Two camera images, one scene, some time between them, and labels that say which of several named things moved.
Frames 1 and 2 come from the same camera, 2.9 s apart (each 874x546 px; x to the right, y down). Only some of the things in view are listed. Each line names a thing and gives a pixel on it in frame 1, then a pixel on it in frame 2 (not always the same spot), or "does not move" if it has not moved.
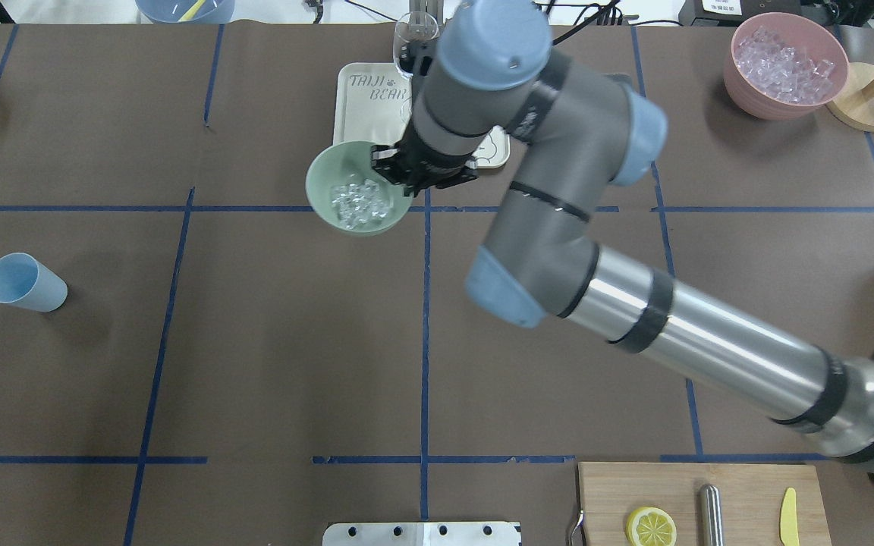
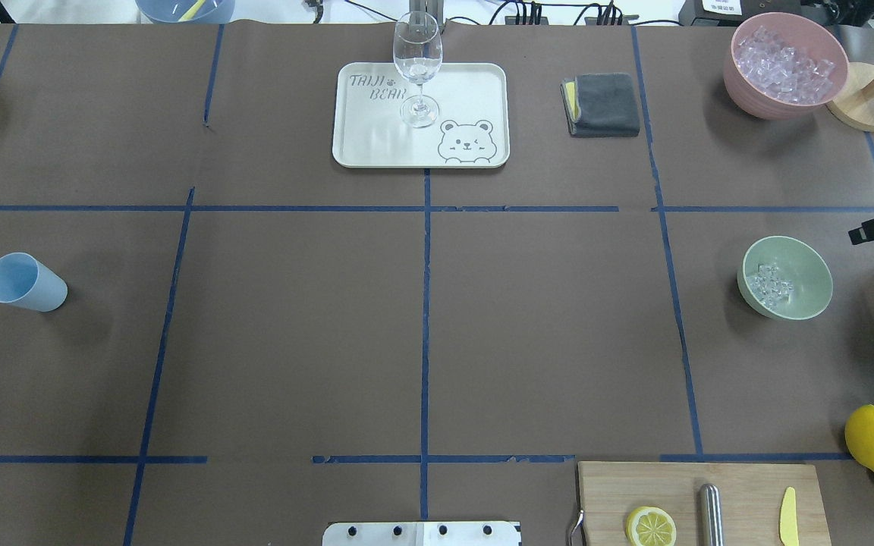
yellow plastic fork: x=191 y=14 does not move
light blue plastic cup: x=19 y=278 does not move
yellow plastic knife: x=788 y=519 does not move
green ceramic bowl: x=350 y=195 to x=784 y=278
